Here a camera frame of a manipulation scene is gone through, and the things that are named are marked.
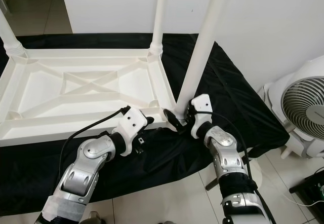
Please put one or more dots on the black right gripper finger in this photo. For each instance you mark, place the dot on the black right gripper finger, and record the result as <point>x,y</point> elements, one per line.
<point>173,120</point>

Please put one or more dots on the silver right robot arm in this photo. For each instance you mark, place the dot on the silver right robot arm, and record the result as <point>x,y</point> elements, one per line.
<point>225,150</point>

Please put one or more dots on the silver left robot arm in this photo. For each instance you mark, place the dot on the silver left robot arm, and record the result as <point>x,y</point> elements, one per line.
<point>81,178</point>

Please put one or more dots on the grey robot left foot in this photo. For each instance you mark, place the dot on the grey robot left foot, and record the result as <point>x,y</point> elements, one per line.
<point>93,218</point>

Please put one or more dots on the black table cloth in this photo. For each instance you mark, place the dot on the black table cloth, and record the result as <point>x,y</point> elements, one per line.
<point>20,173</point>

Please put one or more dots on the black plastic floor crate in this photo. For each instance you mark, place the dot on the black plastic floor crate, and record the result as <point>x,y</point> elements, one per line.
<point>309,188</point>

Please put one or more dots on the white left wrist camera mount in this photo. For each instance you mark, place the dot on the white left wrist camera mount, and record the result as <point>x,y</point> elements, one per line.
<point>134,120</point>

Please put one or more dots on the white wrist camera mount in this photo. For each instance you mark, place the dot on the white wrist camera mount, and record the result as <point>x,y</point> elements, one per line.
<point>202,103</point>
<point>134,120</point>

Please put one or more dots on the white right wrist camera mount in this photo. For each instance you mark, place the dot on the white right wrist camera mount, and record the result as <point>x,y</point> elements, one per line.
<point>202,103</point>

